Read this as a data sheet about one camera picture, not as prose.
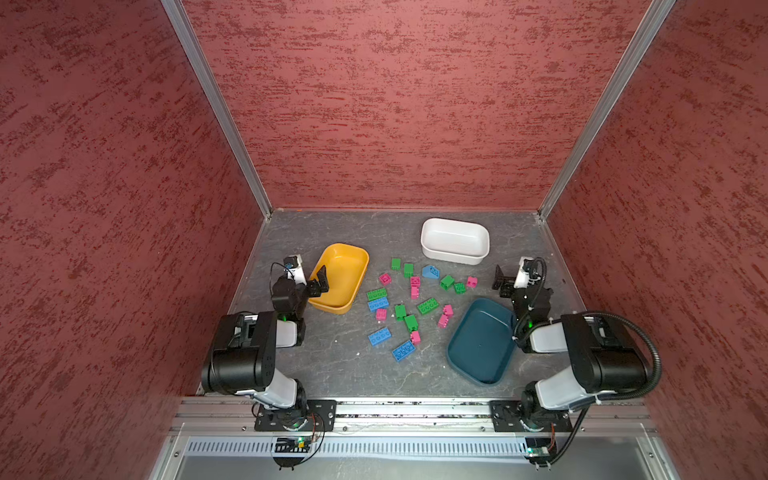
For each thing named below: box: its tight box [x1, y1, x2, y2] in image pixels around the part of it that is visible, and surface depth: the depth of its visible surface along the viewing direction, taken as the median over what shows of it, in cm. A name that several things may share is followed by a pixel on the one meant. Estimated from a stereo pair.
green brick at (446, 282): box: [440, 275, 455, 291], surface depth 99 cm
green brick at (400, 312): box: [395, 304, 407, 322], surface depth 92 cm
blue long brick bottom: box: [392, 340, 416, 362], surface depth 87 cm
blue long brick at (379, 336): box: [368, 327, 392, 346], surface depth 89 cm
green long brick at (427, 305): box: [417, 298, 439, 314], surface depth 94 cm
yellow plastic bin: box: [308, 242, 370, 315], surface depth 102 cm
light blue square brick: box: [422, 265, 441, 279], surface depth 102 cm
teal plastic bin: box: [447, 298, 516, 387], surface depth 88 cm
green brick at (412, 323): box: [404, 314, 419, 333], surface depth 91 cm
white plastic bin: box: [420, 218, 490, 265], surface depth 112 cm
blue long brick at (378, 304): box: [367, 297, 389, 313], surface depth 94 cm
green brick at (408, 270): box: [403, 263, 415, 278], surface depth 102 cm
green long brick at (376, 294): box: [366, 288, 388, 301], surface depth 97 cm
